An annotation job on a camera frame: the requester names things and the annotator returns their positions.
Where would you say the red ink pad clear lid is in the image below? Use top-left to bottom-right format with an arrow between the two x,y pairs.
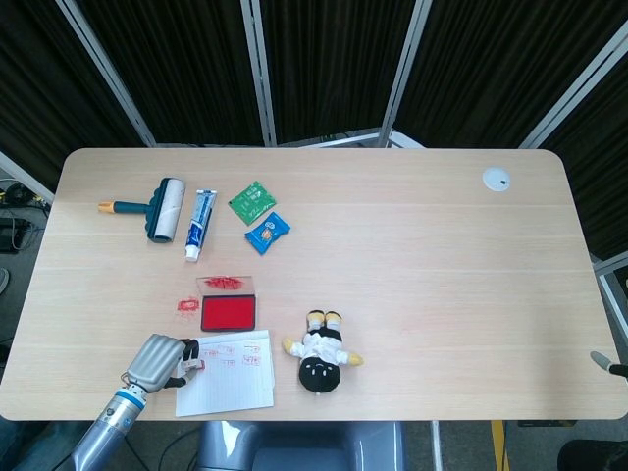
195,275 -> 258,333

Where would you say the white round cable grommet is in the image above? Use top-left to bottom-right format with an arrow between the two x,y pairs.
481,167 -> 511,193

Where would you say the teal lint roller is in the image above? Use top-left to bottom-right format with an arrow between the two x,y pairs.
97,177 -> 187,245

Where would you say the grey partition frame post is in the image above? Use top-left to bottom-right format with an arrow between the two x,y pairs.
238,0 -> 278,147
376,0 -> 433,148
518,19 -> 628,150
54,0 -> 157,147

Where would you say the blue white toothpaste tube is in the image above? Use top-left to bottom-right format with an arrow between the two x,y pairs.
183,189 -> 219,263

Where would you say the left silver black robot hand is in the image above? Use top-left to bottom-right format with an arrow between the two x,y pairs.
121,333 -> 202,396

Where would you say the white lined notepad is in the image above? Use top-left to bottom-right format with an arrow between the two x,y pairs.
175,329 -> 276,418

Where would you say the white metal frame bar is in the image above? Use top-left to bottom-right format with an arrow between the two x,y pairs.
593,252 -> 628,315
0,150 -> 55,203

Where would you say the black plush toy white coat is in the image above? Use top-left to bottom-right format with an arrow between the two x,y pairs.
282,309 -> 365,394

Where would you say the blue snack packet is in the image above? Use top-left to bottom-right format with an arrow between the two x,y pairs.
244,211 -> 291,257

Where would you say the grey blue robot torso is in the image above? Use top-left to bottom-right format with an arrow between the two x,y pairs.
195,420 -> 408,471

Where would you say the green sachet packet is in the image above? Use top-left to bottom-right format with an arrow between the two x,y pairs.
227,181 -> 277,226

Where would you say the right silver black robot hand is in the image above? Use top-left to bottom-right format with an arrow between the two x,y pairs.
590,350 -> 628,379

